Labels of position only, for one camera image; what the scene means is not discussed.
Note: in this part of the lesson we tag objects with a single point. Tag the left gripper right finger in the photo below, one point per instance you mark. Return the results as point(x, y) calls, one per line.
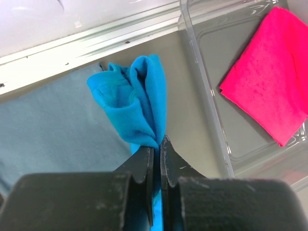
point(193, 202)

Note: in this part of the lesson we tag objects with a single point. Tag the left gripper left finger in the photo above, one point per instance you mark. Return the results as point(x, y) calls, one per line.
point(59, 202)

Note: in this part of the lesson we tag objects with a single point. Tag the bright blue t-shirt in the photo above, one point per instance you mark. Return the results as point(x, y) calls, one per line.
point(134, 99)

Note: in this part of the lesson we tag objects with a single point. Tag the folded dark blue t-shirt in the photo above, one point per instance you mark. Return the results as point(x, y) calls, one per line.
point(57, 128)

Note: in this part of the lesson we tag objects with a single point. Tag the folded red t-shirt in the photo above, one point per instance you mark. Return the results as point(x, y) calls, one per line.
point(270, 80)

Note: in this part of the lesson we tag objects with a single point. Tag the clear grey plastic bin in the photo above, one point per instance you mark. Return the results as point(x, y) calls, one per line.
point(216, 33)

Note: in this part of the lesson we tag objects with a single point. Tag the aluminium rail frame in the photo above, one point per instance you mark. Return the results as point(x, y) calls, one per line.
point(35, 64)

